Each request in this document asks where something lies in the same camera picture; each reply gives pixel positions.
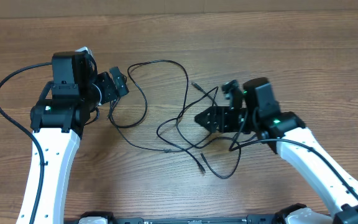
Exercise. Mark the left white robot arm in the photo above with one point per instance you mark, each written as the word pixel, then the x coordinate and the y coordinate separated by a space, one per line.
pixel 58 120

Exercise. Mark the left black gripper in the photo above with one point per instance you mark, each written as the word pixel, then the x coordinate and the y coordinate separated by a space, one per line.
pixel 110 93

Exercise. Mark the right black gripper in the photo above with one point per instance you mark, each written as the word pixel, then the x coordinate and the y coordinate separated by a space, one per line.
pixel 234 116

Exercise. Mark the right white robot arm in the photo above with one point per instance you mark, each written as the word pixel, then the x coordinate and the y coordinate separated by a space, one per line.
pixel 254 109

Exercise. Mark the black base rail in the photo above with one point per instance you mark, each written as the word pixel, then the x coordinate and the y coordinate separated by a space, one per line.
pixel 248 219

